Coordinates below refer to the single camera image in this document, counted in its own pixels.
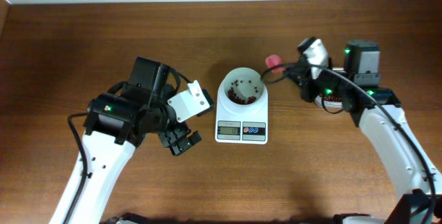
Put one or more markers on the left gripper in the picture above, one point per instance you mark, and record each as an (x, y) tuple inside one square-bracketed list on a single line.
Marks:
[(180, 131)]

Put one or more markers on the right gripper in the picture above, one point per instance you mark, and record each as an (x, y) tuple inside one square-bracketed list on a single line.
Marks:
[(295, 77)]

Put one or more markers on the pink measuring scoop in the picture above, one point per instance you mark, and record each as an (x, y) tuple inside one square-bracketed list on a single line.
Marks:
[(273, 61)]

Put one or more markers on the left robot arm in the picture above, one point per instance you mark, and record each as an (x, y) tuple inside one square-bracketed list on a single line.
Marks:
[(110, 139)]

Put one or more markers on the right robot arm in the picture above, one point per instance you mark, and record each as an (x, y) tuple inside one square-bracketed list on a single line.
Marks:
[(378, 113)]

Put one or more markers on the white digital kitchen scale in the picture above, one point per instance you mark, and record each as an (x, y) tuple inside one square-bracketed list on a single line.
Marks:
[(242, 124)]

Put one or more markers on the red beans in container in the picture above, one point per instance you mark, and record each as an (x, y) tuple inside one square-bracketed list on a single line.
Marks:
[(331, 98)]

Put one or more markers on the clear plastic bean container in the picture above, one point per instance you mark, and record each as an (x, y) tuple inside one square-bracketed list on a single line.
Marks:
[(321, 103)]

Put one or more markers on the red beans in bowl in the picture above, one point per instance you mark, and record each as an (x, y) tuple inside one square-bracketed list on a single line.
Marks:
[(242, 92)]

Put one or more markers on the white round bowl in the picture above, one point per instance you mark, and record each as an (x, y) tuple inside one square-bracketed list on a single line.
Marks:
[(242, 73)]

